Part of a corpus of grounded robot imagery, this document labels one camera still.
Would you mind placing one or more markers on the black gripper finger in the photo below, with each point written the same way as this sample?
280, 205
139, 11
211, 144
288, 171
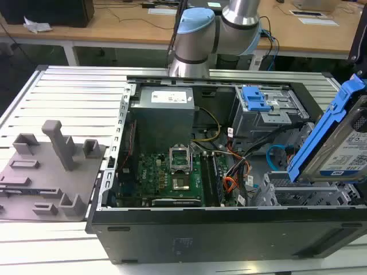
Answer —
360, 118

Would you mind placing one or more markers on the hard disk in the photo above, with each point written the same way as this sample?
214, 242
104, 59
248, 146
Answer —
335, 154

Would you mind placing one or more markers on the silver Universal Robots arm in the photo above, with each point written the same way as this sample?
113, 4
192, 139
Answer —
195, 37

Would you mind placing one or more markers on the metal disk bay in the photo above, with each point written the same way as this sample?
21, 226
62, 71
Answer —
304, 196

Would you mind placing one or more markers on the black RAM slot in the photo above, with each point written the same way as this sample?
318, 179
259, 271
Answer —
217, 180
206, 177

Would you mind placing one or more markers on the metal drive cage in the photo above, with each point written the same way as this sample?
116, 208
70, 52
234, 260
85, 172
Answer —
258, 123

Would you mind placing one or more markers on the blue plastic drive latch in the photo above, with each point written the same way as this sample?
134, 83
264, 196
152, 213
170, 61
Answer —
255, 100

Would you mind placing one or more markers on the pale green note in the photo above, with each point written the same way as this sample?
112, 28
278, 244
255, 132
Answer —
212, 4

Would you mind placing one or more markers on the thin metal locking lever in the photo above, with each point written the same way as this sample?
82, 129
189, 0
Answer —
191, 161

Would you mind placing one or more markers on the black open PC case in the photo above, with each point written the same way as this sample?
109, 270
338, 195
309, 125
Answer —
218, 237

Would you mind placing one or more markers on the CPU socket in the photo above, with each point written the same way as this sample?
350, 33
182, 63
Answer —
181, 184

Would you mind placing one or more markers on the grey power supply unit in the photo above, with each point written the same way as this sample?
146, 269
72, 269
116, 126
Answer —
163, 123

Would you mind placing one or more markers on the black graphics card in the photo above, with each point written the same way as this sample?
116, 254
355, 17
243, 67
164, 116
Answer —
176, 202

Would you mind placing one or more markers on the green motherboard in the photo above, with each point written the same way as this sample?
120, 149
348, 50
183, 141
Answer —
152, 177

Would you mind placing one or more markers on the wooden desk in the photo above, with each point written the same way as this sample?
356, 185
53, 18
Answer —
120, 28

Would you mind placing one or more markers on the black box on desk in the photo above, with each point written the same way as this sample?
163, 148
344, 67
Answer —
48, 11

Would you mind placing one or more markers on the grey parts rack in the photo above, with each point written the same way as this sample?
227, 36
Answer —
51, 177

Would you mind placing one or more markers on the crumpled white paper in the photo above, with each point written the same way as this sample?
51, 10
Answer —
35, 25

